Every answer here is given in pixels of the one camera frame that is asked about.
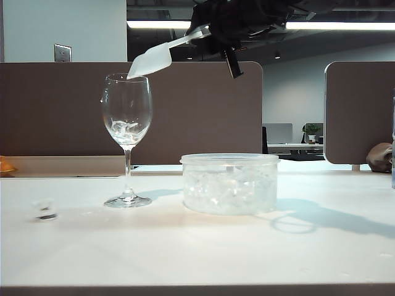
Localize small brown desk partition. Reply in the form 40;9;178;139
323;60;395;172

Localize metal wall switch plate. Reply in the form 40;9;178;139
54;43;73;63

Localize long ceiling light strip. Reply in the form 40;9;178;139
127;19;395;31

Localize beige cable tray rail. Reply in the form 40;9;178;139
0;154;134;179

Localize white adjoining desk surface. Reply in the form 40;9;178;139
133;165;183;176

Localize brown rounded object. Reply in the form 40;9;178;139
365;142;394;173

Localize clear scooped ice cubes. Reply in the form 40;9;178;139
110;120;145;140

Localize clear bluish bottle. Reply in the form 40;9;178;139
391;95;395;189

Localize round clear plastic ice container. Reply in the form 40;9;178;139
180;152;280;216

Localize white plastic ice shovel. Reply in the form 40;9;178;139
127;25;211;80

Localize white background office desk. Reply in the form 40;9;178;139
267;142;325;156

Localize clear single ice cube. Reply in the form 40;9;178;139
31;198;59;221

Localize green potted plant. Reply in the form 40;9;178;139
301;123;324;145

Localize pile of ice cubes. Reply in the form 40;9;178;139
184;169;277;214

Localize grey computer monitor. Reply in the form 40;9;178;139
265;123;294;145

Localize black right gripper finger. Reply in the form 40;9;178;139
190;2;217;31
207;28;229;50

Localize clear stemmed wine glass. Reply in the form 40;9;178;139
101;73;154;209

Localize large brown desk partition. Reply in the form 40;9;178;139
0;61;264;167

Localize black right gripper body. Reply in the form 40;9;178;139
211;0;317;80

